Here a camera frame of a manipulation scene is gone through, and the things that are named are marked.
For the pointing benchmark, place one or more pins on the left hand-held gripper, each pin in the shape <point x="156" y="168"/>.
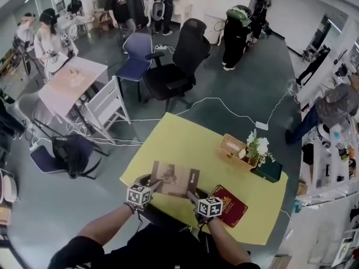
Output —
<point x="138" y="196"/>

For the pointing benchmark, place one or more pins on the person's black shirt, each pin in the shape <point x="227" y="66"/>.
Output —
<point x="157" y="248"/>

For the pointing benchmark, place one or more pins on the small cardboard box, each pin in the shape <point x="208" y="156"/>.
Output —
<point x="301" y="188"/>

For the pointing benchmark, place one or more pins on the small teal device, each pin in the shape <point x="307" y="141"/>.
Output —
<point x="296" y="206"/>

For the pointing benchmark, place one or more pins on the person's right forearm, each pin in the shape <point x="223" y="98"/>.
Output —
<point x="224" y="240"/>

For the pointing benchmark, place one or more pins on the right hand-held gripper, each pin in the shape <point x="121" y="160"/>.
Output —
<point x="210" y="207"/>

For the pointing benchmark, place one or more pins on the white flower bouquet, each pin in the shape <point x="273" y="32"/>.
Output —
<point x="261" y="147"/>

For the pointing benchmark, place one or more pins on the white folding chair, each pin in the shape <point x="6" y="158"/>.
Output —
<point x="106" y="105"/>

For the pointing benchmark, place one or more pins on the white power strip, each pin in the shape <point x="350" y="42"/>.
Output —
<point x="161" y="47"/>
<point x="261" y="125"/>

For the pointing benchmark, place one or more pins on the black bag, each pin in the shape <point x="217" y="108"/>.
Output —
<point x="71" y="153"/>

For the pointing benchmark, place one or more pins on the brown photo-cover book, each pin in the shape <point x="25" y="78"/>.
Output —
<point x="174" y="178"/>

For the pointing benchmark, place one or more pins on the navy metal-frame chair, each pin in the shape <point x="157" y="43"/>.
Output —
<point x="42" y="161"/>

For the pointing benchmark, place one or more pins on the red gold-ornament book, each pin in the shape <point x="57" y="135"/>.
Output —
<point x="232" y="209"/>

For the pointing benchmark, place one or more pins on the dark green box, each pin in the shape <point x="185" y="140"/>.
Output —
<point x="267" y="171"/>

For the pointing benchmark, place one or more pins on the blue plastic chair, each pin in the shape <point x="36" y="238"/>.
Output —
<point x="137" y="55"/>

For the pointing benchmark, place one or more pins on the yellow tablecloth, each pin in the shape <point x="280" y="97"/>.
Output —
<point x="182" y="139"/>

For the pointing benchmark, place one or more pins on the pink table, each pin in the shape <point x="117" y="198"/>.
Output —
<point x="73" y="80"/>

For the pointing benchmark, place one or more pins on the white shelving unit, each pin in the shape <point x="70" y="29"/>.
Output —
<point x="319" y="161"/>

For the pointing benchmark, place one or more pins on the black office chair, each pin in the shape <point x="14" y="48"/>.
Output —
<point x="190" y="46"/>

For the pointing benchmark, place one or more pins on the wicker tissue basket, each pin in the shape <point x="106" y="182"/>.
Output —
<point x="230" y="150"/>

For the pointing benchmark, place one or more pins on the person's left forearm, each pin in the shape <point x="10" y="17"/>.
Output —
<point x="106" y="224"/>

